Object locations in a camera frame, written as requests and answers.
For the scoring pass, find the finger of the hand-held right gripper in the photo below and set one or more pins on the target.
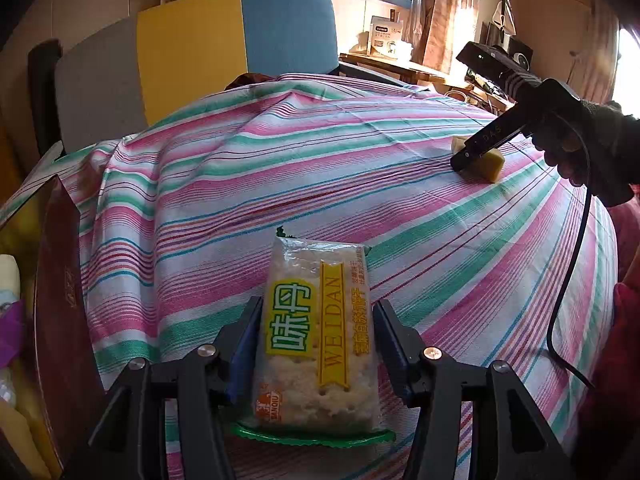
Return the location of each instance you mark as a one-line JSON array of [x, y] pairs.
[[485, 142], [490, 65]]

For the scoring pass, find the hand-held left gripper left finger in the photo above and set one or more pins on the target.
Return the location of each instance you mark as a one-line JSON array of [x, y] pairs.
[[245, 345]]

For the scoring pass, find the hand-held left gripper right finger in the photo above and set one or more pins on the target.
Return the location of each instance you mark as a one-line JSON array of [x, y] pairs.
[[395, 350]]

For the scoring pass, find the yellow sponge cake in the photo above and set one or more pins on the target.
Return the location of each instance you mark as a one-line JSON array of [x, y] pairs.
[[487, 167]]

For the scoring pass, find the yellow label cracker packet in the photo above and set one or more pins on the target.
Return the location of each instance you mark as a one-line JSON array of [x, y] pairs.
[[310, 360]]

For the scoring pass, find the gold tin box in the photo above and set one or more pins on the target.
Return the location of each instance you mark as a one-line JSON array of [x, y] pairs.
[[60, 285]]

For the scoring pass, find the purple snack packet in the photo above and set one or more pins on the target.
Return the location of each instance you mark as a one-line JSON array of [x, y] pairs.
[[10, 335]]

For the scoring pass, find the white plastic wad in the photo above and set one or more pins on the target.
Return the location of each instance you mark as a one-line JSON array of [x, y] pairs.
[[6, 387]]

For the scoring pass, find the pale sock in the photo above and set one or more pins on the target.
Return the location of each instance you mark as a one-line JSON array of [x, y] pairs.
[[7, 280]]

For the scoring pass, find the person's right hand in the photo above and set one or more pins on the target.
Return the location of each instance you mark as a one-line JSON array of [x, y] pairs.
[[605, 150]]

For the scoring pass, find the black stereo speaker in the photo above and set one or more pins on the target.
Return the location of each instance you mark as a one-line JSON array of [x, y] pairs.
[[520, 52]]

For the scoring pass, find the sheer pink curtain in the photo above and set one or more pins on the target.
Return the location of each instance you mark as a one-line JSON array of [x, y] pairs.
[[597, 45]]

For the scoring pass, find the white printed carton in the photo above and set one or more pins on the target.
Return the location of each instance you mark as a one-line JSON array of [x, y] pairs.
[[390, 35]]

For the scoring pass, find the wooden desk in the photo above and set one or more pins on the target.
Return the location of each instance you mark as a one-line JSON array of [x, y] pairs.
[[380, 67]]

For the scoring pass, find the striped pink green tablecloth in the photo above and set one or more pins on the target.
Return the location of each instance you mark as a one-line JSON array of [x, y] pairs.
[[250, 170]]

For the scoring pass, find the person's pink garment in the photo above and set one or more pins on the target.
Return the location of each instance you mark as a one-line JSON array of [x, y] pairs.
[[625, 335]]

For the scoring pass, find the dark red cloth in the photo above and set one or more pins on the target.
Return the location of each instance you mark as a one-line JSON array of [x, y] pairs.
[[250, 81]]

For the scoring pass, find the grey yellow blue chair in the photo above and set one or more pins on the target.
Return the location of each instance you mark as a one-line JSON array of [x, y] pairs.
[[190, 55]]

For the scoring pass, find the black rolled mat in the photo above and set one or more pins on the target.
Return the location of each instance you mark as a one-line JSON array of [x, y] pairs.
[[45, 95]]

